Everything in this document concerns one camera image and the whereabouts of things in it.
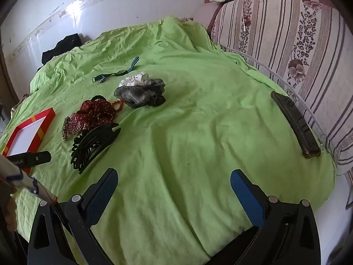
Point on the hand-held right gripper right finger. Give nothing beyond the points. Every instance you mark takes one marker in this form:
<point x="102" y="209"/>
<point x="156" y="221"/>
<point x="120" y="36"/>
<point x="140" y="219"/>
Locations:
<point x="246" y="198"/>

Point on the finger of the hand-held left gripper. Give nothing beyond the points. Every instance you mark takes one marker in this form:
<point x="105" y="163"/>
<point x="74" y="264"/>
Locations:
<point x="35" y="158"/>

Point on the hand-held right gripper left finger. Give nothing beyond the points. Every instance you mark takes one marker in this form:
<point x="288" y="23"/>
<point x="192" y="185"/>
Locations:
<point x="100" y="196"/>

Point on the red-rimmed white tray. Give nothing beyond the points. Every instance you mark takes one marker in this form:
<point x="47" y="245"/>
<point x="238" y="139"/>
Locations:
<point x="47" y="118"/>

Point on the pink plaid scrunchie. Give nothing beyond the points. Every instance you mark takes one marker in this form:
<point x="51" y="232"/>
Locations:
<point x="73" y="124"/>

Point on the red dotted scrunchie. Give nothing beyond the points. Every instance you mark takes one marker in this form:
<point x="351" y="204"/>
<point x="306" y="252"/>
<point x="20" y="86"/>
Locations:
<point x="96" y="110"/>

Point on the grey sheer scrunchie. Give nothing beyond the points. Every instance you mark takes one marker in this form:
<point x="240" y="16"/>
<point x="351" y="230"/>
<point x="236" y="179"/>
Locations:
<point x="138" y="93"/>

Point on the person's left hand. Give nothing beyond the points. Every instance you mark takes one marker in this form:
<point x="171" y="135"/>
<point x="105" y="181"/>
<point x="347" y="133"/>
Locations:
<point x="11" y="215"/>

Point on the black claw hair clip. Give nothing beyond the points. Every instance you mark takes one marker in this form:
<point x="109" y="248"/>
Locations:
<point x="93" y="143"/>

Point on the long dark patterned hair clip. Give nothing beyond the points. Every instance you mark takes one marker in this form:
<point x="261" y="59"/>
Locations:
<point x="295" y="124"/>

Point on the green bedsheet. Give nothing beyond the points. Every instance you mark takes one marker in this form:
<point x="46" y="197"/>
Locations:
<point x="193" y="116"/>

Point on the dark cloth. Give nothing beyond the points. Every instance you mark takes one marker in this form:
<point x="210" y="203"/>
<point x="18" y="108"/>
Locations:
<point x="63" y="47"/>

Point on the white dotted hair bow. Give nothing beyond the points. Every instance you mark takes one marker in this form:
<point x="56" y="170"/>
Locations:
<point x="136" y="77"/>

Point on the striped floral sofa cover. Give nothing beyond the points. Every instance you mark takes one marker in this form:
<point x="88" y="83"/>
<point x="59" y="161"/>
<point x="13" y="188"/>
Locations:
<point x="289" y="33"/>

